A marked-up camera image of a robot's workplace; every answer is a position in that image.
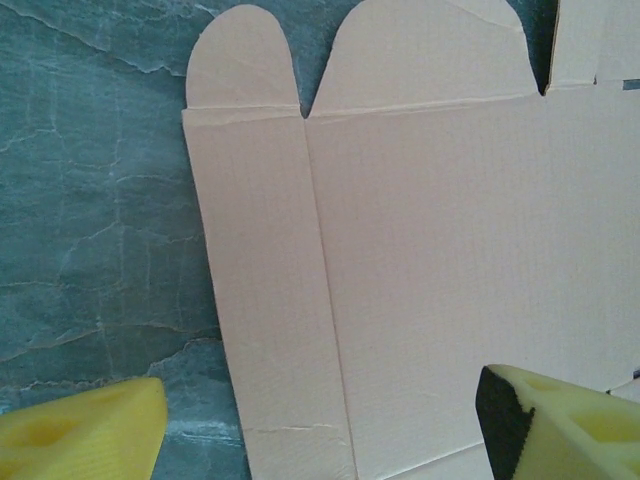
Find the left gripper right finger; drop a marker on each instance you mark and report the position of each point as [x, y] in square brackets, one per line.
[565, 430]

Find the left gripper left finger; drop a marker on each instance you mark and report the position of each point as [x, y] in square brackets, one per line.
[75, 435]

